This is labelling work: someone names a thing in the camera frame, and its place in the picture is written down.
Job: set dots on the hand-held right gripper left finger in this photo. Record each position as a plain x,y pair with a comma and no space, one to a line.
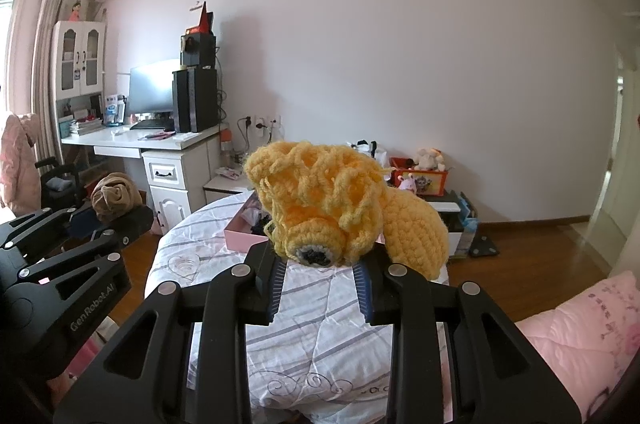
276,294

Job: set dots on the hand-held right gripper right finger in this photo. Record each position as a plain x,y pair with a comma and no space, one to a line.
361,294

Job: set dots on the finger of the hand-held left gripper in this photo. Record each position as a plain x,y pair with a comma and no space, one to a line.
120,221
25,226

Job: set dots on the brown fluffy cloth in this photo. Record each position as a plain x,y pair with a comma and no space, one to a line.
115,196

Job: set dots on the pink cardboard box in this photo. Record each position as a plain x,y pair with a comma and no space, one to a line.
240,240

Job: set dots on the yellow crochet toy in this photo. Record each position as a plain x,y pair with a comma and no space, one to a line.
310,189

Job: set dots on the black office chair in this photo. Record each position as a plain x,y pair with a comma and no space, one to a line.
57,184

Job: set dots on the grey striped white quilt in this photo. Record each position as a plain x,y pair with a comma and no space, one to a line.
310,344

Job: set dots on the pink jacket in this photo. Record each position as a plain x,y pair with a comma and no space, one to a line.
17,163

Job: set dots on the white desk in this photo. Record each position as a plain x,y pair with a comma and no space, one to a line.
170,174

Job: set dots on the dark knitted item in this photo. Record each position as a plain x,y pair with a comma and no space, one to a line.
261,221

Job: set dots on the clear heart-shaped dish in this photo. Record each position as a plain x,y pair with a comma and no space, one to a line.
184,266

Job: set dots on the pink pen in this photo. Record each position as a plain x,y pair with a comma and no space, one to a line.
156,135

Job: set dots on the stack of books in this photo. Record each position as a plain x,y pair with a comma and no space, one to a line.
85,126

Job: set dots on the black keyboard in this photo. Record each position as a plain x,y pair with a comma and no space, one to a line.
152,125

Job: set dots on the blue and white carton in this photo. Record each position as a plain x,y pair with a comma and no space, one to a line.
114,109

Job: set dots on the black and white low cabinet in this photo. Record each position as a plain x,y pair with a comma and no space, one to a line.
455,229

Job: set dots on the pink plush toy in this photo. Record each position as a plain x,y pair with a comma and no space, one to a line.
407,184

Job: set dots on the small printed packet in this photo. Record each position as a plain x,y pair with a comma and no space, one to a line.
231,174

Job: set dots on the red storage box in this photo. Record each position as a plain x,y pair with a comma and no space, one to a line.
425,184

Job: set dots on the orange-capped bottle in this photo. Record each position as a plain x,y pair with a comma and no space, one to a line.
226,146

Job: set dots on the blue packets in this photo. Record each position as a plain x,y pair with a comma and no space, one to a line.
469,219

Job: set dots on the black bathroom scale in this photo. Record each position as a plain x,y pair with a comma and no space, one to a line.
484,247

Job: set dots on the black computer monitor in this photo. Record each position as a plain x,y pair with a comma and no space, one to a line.
152,86

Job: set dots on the black computer tower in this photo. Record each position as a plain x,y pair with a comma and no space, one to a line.
197,101

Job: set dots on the white tote bag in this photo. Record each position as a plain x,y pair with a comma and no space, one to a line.
367,149

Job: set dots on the white plush toy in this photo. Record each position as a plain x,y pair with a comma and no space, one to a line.
429,158

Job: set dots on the white glass-door cabinet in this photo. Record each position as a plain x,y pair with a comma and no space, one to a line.
80,58

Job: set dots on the black box with speaker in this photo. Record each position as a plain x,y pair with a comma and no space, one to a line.
199,51

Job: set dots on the small doll figure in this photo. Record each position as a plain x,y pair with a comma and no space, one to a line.
76,11

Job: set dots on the pink floral quilt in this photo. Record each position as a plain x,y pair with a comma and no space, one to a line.
575,329

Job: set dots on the red triangular card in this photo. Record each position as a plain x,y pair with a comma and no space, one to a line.
205,21

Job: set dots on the wall sockets with plugs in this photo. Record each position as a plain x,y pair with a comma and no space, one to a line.
260,123

